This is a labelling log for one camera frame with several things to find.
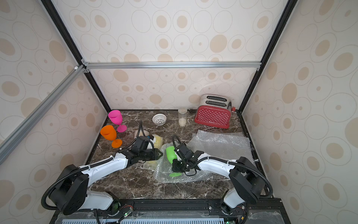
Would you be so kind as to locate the orange glass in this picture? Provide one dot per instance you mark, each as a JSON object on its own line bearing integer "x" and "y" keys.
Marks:
{"x": 109, "y": 133}

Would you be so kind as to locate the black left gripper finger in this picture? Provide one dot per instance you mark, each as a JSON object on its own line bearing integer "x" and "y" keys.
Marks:
{"x": 155, "y": 158}
{"x": 158, "y": 152}

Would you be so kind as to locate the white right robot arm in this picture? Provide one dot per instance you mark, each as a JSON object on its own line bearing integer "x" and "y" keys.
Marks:
{"x": 249, "y": 184}

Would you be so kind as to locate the yellow glass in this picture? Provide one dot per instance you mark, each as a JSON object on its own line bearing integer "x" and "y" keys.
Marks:
{"x": 152, "y": 165}

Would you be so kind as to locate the white perforated strainer bowl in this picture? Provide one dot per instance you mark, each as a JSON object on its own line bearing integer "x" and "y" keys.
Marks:
{"x": 159, "y": 119}

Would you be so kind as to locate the beige glass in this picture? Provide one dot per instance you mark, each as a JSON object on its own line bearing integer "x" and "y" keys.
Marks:
{"x": 140, "y": 133}

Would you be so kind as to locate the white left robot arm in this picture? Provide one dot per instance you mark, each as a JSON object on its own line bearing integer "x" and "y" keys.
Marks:
{"x": 70, "y": 192}

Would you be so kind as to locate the left diagonal aluminium frame bar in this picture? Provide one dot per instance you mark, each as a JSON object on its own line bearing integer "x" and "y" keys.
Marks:
{"x": 14, "y": 139}

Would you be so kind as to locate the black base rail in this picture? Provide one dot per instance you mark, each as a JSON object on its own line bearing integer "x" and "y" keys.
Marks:
{"x": 180, "y": 211}

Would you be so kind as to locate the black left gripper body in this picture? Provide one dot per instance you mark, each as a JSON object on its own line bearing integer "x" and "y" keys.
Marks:
{"x": 148, "y": 154}

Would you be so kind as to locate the horizontal aluminium frame bar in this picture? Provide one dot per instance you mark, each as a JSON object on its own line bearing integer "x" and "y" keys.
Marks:
{"x": 173, "y": 65}

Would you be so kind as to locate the red polka dot toaster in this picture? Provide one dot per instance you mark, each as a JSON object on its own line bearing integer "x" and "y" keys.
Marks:
{"x": 214, "y": 111}

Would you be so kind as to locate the green glass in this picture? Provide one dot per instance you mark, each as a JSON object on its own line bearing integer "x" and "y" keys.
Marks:
{"x": 171, "y": 155}

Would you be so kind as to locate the pink plastic wine glass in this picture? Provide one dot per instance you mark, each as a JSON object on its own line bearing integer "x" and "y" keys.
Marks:
{"x": 116, "y": 118}

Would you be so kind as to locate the clear jar with powder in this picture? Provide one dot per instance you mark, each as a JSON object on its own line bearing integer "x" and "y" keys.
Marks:
{"x": 182, "y": 117}

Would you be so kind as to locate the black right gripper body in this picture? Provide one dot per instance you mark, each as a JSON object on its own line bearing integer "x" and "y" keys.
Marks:
{"x": 179, "y": 161}

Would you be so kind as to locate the clear bubble wrap sheet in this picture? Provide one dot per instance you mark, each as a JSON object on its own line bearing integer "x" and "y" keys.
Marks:
{"x": 164, "y": 168}
{"x": 229, "y": 146}

